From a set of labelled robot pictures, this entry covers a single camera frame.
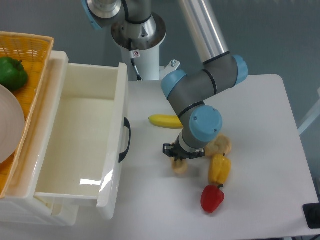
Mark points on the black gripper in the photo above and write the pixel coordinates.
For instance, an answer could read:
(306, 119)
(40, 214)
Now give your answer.
(176, 152)

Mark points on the rectangular tan bread loaf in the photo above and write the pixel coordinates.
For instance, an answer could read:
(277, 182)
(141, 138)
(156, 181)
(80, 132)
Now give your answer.
(179, 167)

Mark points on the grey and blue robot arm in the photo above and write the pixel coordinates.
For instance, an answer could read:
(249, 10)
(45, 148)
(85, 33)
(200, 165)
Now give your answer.
(186, 94)

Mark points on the round tan bread roll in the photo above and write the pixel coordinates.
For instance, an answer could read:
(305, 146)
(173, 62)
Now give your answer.
(220, 145)

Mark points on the yellow banana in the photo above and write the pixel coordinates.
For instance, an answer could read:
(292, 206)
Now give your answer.
(165, 121)

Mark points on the yellow bell pepper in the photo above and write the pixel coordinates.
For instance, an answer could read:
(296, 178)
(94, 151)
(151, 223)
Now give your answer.
(219, 169)

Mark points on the red bell pepper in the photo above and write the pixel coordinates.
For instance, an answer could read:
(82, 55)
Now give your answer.
(211, 198)

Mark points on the white plastic drawer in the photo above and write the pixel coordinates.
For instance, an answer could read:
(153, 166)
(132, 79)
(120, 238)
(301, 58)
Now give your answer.
(81, 165)

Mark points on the black device at edge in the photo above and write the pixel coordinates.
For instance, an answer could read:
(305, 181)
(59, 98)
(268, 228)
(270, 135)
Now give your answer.
(312, 215)

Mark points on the white plastic drawer cabinet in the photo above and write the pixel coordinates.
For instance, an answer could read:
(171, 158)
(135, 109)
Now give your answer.
(20, 205)

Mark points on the beige round plate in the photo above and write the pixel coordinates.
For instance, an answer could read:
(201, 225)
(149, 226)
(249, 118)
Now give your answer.
(12, 123)

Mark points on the orange woven basket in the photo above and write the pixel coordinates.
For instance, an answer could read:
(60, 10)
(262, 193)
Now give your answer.
(34, 51)

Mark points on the green bell pepper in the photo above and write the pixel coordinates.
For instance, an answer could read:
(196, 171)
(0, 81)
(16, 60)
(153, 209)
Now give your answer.
(12, 74)

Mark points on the black drawer handle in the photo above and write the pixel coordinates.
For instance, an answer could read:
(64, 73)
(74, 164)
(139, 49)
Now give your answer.
(127, 136)

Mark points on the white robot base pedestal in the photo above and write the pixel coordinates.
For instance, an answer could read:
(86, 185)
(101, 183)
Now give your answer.
(140, 46)

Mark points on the white frame at right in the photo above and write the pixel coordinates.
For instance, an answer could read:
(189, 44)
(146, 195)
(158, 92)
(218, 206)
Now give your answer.
(310, 116)

